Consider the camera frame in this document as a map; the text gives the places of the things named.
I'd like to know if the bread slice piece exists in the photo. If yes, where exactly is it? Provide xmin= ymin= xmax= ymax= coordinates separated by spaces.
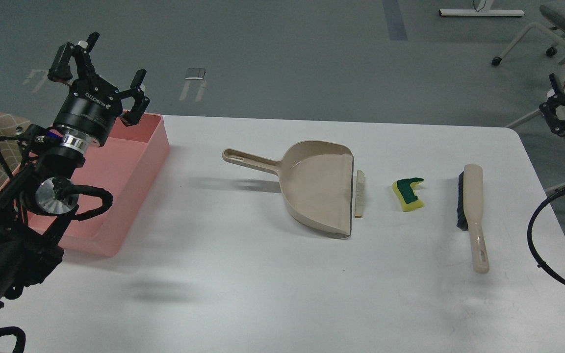
xmin=354 ymin=170 xmax=365 ymax=218

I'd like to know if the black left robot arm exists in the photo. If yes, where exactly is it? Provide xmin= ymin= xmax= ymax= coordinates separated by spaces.
xmin=0 ymin=32 xmax=150 ymax=353

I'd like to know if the beige plastic dustpan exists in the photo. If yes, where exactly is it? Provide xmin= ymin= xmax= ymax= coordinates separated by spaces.
xmin=222 ymin=140 xmax=354 ymax=238

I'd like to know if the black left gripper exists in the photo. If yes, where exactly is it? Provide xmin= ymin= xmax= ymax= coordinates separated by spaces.
xmin=48 ymin=32 xmax=150 ymax=147

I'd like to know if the yellow green sponge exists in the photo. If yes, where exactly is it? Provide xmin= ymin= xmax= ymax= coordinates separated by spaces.
xmin=392 ymin=178 xmax=425 ymax=212

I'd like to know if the white desk foot bar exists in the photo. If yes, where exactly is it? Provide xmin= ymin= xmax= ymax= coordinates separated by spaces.
xmin=438 ymin=9 xmax=525 ymax=17

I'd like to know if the pink plastic bin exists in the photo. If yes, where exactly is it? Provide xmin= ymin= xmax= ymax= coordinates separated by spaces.
xmin=0 ymin=112 xmax=171 ymax=258

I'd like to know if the beige hand brush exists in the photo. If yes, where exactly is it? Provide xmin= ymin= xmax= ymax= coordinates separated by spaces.
xmin=457 ymin=164 xmax=489 ymax=274

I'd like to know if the black looped cable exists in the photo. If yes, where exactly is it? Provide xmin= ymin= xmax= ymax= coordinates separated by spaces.
xmin=527 ymin=179 xmax=565 ymax=304

